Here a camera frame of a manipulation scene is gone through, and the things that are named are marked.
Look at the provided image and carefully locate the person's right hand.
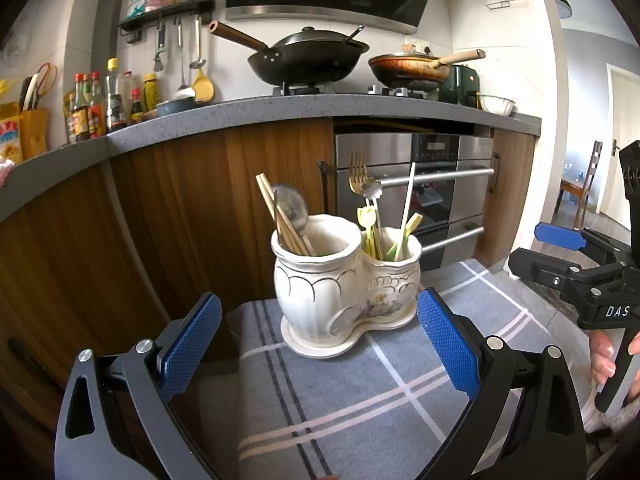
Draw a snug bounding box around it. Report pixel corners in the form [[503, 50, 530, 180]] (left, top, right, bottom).
[[589, 330, 640, 402]]

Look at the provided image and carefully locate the yellow hanging spatula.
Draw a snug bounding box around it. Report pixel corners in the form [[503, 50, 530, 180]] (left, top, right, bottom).
[[191, 14, 216, 105]]

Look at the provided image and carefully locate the dark sauce bottle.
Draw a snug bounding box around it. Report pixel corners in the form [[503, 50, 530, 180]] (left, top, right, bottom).
[[72, 73, 90, 143]]

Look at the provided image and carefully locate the long wooden chopstick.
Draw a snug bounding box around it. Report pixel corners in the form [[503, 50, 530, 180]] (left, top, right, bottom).
[[255, 174, 310, 256]]

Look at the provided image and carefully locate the stainless steel built-in oven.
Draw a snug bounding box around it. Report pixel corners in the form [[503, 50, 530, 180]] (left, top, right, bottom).
[[335, 132, 494, 271]]

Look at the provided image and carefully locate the wooden cabinet door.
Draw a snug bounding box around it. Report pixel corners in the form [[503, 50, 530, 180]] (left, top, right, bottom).
[[1, 118, 335, 464]]

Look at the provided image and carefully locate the copper frying pan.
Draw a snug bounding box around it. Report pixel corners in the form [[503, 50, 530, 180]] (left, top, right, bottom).
[[368, 49, 486, 90]]

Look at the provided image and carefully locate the gas stove top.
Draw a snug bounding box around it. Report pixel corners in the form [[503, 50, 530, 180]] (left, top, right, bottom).
[[272, 81, 440, 101]]

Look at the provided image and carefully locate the yellow tulip green-handled utensil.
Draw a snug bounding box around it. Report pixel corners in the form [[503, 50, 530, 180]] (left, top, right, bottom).
[[357, 206, 376, 258]]

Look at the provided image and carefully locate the silver metal spoon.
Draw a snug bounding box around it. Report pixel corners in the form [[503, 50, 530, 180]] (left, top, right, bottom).
[[272, 183, 309, 234]]

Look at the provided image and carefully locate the wooden dining chair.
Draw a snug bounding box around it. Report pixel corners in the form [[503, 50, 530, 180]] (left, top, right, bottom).
[[554, 141, 603, 229]]

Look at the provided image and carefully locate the white ceramic double utensil holder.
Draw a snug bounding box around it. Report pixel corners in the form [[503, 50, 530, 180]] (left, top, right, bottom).
[[270, 214, 422, 359]]

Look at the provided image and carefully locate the wooden knife block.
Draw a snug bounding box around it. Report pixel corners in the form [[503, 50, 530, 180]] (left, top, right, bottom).
[[20, 108, 49, 160]]

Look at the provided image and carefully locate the grey checked table cloth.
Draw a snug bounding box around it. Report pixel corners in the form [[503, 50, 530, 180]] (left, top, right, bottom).
[[196, 259, 591, 479]]

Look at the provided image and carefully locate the yellow-cap oil bottle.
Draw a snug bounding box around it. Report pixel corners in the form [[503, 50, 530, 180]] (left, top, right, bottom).
[[105, 58, 128, 133]]

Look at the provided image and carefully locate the black wok with wooden handle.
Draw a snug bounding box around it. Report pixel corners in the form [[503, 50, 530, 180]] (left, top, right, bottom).
[[208, 21, 369, 87]]

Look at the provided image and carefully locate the white metal bowl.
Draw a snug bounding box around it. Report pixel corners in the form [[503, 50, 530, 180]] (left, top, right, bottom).
[[477, 93, 515, 117]]

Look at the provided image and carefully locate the black wall spice shelf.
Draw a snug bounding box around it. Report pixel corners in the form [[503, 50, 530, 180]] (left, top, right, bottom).
[[117, 0, 216, 34]]

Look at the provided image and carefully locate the gold fork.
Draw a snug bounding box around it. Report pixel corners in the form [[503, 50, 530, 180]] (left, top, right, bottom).
[[348, 148, 386, 261]]

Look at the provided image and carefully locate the green air fryer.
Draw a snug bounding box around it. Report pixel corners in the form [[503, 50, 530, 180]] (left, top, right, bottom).
[[438, 64, 480, 108]]

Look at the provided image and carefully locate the blue-grey ceramic bowl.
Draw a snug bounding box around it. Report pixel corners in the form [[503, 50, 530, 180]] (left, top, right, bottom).
[[156, 96, 196, 117]]

